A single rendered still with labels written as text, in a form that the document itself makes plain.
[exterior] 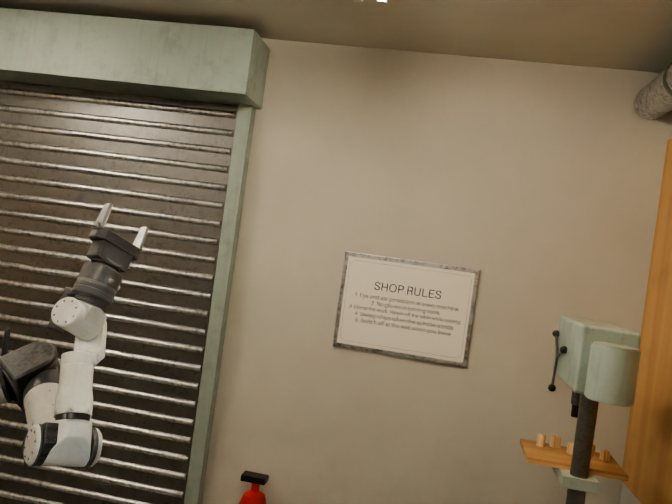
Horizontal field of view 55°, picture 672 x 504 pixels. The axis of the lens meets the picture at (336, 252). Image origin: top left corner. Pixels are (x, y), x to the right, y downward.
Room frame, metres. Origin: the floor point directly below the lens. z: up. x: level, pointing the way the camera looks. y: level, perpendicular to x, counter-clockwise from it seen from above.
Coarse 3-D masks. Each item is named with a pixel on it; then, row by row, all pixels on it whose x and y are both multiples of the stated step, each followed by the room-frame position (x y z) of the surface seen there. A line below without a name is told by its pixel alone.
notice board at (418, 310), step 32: (352, 256) 3.09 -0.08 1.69; (352, 288) 3.09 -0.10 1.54; (384, 288) 3.06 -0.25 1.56; (416, 288) 3.04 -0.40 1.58; (448, 288) 3.02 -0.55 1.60; (352, 320) 3.08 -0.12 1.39; (384, 320) 3.06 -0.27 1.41; (416, 320) 3.04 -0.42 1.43; (448, 320) 3.01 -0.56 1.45; (384, 352) 3.06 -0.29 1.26; (416, 352) 3.03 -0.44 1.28; (448, 352) 3.01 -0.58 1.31
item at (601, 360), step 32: (576, 320) 2.22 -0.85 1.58; (576, 352) 2.08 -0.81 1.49; (608, 352) 1.91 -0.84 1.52; (640, 352) 1.92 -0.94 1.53; (576, 384) 2.05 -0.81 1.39; (608, 384) 1.90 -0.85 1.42; (576, 416) 2.38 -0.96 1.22; (544, 448) 2.43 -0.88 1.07; (576, 448) 2.19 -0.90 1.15; (576, 480) 2.17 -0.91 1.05
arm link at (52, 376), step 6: (54, 366) 1.48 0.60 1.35; (42, 372) 1.44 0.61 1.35; (48, 372) 1.45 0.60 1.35; (54, 372) 1.46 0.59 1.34; (30, 378) 1.45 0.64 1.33; (36, 378) 1.43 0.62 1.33; (42, 378) 1.43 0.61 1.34; (48, 378) 1.43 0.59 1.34; (54, 378) 1.44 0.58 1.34; (30, 384) 1.42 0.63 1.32; (36, 384) 1.41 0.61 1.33; (24, 390) 1.42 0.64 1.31; (24, 396) 1.41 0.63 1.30
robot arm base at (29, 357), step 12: (24, 348) 1.49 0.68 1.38; (36, 348) 1.49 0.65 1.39; (48, 348) 1.49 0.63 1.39; (0, 360) 1.46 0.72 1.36; (12, 360) 1.45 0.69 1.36; (24, 360) 1.45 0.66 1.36; (36, 360) 1.45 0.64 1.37; (48, 360) 1.46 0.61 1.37; (12, 372) 1.42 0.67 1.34; (24, 372) 1.42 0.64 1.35; (36, 372) 1.44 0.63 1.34; (12, 384) 1.43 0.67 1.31; (24, 384) 1.43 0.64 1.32; (12, 396) 1.48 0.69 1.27
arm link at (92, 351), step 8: (104, 328) 1.42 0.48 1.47; (96, 336) 1.40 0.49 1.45; (104, 336) 1.41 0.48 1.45; (80, 344) 1.40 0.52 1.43; (88, 344) 1.40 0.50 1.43; (96, 344) 1.40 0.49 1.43; (104, 344) 1.40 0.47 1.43; (72, 352) 1.32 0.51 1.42; (80, 352) 1.33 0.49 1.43; (88, 352) 1.34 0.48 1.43; (96, 352) 1.37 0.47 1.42; (104, 352) 1.40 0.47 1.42; (64, 360) 1.32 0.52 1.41; (72, 360) 1.31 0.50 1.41; (80, 360) 1.32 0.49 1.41; (88, 360) 1.33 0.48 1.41; (96, 360) 1.36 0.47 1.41
